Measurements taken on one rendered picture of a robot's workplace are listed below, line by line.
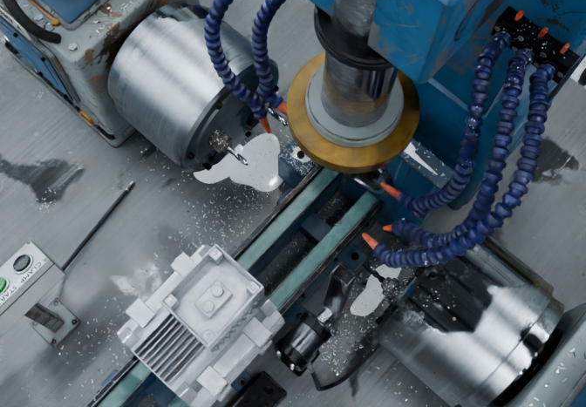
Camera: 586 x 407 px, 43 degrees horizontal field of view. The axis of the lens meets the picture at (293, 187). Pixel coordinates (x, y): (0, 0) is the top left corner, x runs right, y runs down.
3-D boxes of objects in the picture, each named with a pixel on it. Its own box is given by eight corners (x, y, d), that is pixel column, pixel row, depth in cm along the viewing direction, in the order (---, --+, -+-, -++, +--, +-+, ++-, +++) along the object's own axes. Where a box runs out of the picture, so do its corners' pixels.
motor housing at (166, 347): (208, 260, 136) (196, 230, 118) (286, 330, 132) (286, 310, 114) (128, 342, 131) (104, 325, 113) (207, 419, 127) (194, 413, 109)
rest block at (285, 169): (296, 155, 156) (297, 132, 145) (322, 176, 154) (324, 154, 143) (277, 175, 154) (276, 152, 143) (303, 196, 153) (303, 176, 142)
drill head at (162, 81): (164, 7, 154) (142, -74, 131) (296, 116, 146) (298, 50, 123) (73, 87, 148) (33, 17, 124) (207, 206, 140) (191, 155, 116)
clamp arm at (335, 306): (331, 295, 126) (343, 259, 102) (344, 308, 126) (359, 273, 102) (317, 311, 126) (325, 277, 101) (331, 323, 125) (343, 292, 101)
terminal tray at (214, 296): (218, 254, 121) (214, 241, 114) (267, 297, 118) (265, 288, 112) (165, 308, 118) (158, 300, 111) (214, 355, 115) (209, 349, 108)
